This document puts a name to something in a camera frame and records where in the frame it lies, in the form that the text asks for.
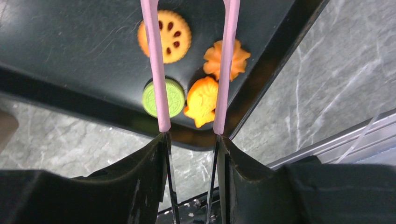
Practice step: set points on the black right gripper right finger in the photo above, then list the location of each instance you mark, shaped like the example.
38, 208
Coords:
303, 192

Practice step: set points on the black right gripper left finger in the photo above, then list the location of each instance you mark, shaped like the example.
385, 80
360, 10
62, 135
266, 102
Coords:
126, 192

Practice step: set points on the pink cat-paw tongs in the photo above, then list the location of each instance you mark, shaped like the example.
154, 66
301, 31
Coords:
150, 18

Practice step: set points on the green round cookie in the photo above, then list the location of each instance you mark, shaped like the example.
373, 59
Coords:
175, 96

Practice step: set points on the orange fish cookie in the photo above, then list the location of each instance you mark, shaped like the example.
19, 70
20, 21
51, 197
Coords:
201, 101

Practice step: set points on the black cookie tray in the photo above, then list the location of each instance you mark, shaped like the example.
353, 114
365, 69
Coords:
82, 58

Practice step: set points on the orange lotus-slice cookie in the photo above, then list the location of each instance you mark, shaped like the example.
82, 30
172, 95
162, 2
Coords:
175, 36

